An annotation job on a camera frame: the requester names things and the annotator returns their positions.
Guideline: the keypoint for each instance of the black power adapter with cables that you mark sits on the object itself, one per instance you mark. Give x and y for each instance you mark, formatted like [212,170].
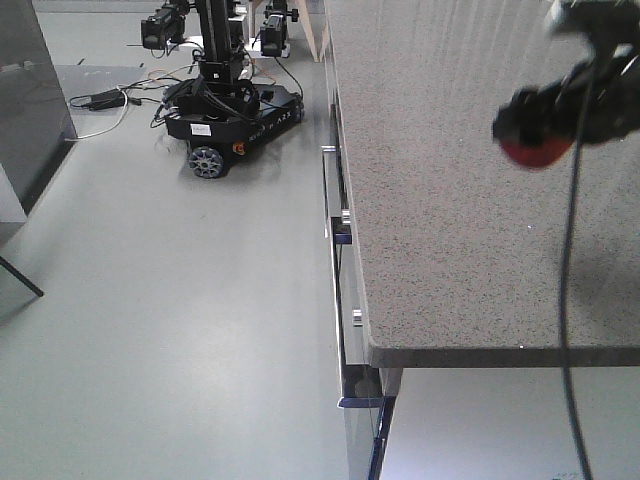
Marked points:
[114,98]

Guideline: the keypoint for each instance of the grey stone counter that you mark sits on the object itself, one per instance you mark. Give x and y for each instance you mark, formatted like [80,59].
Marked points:
[458,249]

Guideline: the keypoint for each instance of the light wooden frame leg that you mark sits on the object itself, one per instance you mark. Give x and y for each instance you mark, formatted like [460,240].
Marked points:
[296,10]

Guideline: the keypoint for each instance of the black wheeled mobile robot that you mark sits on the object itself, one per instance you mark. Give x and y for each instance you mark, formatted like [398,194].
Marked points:
[221,112]

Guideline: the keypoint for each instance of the red yellow apple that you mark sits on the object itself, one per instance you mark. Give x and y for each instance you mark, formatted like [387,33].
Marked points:
[536,157]

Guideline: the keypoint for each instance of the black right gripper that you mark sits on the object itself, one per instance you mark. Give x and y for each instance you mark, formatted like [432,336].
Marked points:
[598,100]

